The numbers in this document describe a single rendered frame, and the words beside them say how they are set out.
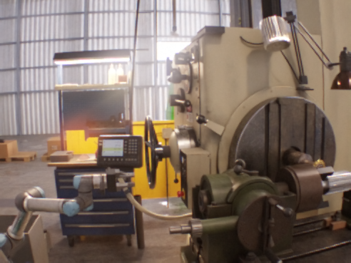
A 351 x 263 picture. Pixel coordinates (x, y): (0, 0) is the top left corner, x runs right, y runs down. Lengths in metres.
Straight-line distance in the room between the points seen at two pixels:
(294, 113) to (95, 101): 2.49
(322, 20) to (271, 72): 0.45
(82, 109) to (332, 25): 2.69
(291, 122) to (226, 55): 0.42
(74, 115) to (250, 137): 2.50
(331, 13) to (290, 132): 0.73
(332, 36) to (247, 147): 0.79
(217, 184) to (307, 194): 0.34
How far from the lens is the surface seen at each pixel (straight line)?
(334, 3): 1.80
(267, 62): 1.48
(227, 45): 1.40
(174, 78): 1.59
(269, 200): 0.90
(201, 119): 1.29
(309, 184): 1.15
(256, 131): 1.33
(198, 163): 1.27
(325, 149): 1.56
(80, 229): 3.29
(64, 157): 3.13
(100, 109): 3.45
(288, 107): 1.39
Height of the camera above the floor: 1.57
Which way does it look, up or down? 5 degrees down
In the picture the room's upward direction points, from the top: 1 degrees counter-clockwise
